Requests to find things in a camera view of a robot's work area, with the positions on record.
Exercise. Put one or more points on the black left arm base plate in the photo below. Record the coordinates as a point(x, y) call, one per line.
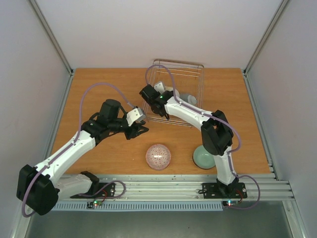
point(109, 189)

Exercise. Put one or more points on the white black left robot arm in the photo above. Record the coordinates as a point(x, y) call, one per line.
point(41, 187)

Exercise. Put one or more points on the left controller board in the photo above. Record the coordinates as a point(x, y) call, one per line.
point(93, 204)

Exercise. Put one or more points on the yellow blue patterned bowl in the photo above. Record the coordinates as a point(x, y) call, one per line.
point(167, 88)

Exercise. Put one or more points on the grey slotted cable duct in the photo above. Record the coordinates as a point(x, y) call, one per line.
point(139, 206)

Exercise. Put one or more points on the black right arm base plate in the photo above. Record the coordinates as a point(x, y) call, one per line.
point(211, 190)

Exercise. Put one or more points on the pink patterned bowl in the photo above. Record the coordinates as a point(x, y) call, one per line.
point(158, 157)

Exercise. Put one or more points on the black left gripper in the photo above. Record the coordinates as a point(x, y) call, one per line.
point(136, 127)

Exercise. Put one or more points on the pale green bowl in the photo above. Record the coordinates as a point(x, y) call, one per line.
point(203, 159)

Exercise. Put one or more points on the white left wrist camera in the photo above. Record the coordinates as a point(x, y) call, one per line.
point(135, 115)

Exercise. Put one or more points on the right controller board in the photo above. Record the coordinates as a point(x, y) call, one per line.
point(231, 203)

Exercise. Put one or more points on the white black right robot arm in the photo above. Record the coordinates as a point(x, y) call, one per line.
point(217, 133)

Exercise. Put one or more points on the metal wire dish rack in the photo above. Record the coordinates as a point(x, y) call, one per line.
point(188, 77)

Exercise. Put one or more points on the grey speckled bowl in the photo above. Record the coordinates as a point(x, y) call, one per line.
point(188, 98)

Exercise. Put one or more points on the controller board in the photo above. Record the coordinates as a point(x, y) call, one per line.
point(231, 203)
point(93, 204)

